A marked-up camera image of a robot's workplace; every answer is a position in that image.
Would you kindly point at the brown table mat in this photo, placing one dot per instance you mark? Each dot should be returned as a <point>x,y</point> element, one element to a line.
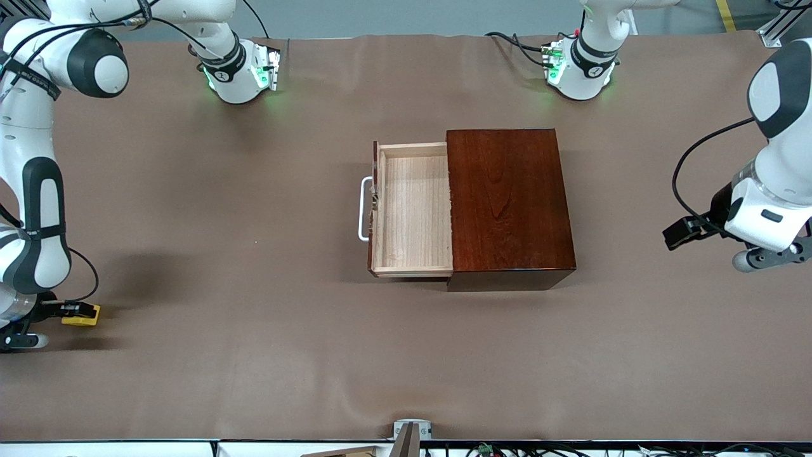
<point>254,317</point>

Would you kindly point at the grey metal bracket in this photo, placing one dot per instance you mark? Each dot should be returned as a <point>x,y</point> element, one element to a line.
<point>425,431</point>

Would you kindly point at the aluminium frame profile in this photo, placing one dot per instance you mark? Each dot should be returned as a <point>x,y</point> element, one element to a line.
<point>22,7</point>
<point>777,28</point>

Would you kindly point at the dark wooden cabinet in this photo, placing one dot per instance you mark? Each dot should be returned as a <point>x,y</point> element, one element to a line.
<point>507,209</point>

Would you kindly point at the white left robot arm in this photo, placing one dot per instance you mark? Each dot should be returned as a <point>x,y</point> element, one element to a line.
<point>583,89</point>

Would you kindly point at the flat brown wooden board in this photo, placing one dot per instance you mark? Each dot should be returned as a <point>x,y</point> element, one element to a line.
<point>342,452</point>

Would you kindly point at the yellow block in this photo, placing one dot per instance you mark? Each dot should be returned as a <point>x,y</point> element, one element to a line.
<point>79,321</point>

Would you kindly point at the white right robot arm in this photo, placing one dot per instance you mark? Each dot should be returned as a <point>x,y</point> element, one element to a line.
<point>44,190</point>

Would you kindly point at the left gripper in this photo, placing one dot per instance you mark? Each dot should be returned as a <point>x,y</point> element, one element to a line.
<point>719,207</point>

